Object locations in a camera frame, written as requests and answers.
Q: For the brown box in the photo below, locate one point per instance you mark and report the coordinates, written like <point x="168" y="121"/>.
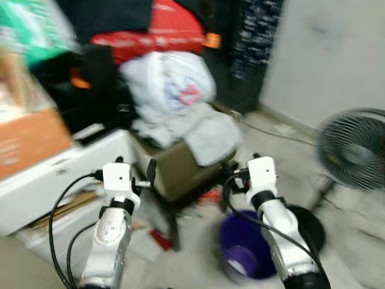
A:
<point x="174" y="171"/>

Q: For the grey cloth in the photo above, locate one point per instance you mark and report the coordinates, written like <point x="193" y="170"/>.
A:
<point x="210" y="135"/>

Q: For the purple bucket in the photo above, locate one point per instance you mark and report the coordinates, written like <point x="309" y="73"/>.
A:
<point x="237" y="241"/>

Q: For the red packet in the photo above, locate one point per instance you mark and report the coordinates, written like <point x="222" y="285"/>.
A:
<point x="160" y="239"/>

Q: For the black bag with orange patch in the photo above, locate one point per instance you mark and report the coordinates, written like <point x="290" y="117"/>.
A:
<point x="90" y="102"/>

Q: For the white box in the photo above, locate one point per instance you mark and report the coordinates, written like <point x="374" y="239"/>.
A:
<point x="54" y="180"/>

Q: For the wooden plank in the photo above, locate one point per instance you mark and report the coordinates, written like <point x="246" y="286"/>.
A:
<point x="66" y="209"/>

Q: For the white plastic bag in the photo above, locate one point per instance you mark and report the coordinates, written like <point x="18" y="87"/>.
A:
<point x="162" y="84"/>

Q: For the orange cardboard box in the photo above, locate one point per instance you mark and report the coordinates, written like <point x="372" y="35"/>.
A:
<point x="30" y="141"/>

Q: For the black standing fan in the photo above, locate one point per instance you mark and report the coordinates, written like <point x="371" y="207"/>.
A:
<point x="355" y="150"/>

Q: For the dark patterned garment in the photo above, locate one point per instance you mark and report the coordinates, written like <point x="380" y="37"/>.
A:
<point x="255" y="36"/>

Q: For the orange tag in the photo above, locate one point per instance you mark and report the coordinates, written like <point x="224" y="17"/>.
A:
<point x="212" y="40"/>

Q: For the red bag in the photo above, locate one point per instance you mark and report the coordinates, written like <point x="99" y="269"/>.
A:
<point x="162" y="30"/>

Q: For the black garment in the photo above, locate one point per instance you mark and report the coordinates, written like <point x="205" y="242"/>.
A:
<point x="102" y="18"/>

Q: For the green package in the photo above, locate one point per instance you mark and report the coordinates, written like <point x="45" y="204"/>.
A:
<point x="30" y="30"/>

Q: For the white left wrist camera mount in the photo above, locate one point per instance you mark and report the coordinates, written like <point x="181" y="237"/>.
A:
<point x="117" y="177"/>

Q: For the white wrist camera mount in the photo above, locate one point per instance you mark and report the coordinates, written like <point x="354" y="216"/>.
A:
<point x="261" y="173"/>
<point x="117" y="177"/>

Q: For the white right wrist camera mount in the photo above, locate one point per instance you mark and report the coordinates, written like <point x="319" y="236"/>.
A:
<point x="261" y="173"/>

